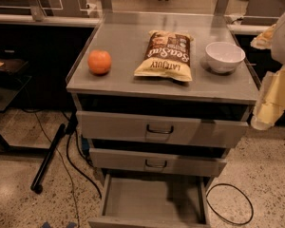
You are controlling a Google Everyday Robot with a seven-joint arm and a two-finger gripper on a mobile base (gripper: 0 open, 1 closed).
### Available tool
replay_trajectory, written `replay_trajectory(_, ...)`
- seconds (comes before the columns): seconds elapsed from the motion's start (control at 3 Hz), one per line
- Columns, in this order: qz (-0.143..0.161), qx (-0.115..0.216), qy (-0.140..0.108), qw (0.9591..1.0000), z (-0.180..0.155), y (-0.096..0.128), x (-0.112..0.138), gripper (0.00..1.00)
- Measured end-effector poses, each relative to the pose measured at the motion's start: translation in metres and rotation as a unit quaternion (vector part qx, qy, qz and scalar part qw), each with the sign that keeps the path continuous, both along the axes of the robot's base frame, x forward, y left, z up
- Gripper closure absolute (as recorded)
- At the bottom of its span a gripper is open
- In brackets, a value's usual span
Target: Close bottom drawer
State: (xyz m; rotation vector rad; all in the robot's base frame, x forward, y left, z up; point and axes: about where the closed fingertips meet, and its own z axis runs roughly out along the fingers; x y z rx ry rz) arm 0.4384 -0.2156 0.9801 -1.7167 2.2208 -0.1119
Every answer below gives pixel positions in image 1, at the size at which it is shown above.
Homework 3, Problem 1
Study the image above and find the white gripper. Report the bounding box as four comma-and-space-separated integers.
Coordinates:
250, 12, 285, 130

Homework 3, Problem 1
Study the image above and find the grey bottom drawer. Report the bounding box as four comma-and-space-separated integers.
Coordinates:
89, 172, 211, 228

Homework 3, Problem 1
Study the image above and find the grey drawer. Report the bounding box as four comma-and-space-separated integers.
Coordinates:
89, 172, 211, 228
77, 111, 248, 148
89, 148, 226, 177

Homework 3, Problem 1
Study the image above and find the grey drawer cabinet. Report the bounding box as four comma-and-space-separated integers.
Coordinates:
66, 10, 262, 188

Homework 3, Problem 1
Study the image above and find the grey top drawer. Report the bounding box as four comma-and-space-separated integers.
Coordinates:
77, 111, 248, 148

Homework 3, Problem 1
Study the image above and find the grey middle drawer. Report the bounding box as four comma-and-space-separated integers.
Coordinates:
89, 148, 226, 177

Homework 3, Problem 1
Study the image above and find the white bowl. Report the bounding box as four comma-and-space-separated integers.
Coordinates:
205, 42, 245, 73

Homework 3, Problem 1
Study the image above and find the brown yellow chip bag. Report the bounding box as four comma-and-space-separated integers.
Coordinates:
134, 30, 193, 83

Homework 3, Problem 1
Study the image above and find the orange fruit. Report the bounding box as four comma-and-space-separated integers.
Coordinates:
87, 50, 112, 75

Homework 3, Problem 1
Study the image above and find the dark side table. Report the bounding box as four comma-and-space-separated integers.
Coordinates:
0, 49, 32, 152

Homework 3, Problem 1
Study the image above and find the black floor stand leg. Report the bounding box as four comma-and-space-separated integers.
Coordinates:
30, 123, 66, 194

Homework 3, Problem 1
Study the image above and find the black looped cable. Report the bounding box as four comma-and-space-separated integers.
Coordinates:
205, 182, 255, 226

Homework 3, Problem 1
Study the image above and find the black floor cable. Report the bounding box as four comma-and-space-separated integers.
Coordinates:
65, 111, 103, 200

